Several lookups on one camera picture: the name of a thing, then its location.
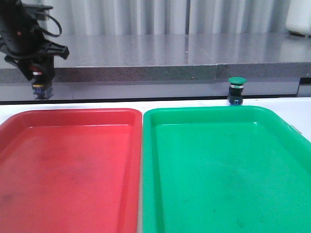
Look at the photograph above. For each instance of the red mushroom push button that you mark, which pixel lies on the red mushroom push button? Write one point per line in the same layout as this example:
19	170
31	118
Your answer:
41	85

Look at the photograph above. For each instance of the green plastic tray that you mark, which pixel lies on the green plastic tray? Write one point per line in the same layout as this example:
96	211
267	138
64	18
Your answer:
228	169

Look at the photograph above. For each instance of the green mushroom push button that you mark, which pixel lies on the green mushroom push button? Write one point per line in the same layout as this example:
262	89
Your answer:
234	96

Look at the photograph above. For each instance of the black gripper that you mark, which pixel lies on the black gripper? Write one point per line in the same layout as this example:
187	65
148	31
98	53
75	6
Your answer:
22	39

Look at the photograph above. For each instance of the grey speckled stone counter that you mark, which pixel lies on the grey speckled stone counter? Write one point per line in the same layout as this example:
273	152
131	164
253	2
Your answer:
178	57

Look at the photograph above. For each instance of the red plastic tray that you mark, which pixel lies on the red plastic tray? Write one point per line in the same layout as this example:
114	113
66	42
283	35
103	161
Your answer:
70	171

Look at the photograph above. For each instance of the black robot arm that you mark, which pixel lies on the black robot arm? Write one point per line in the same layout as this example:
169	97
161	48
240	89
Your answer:
18	8

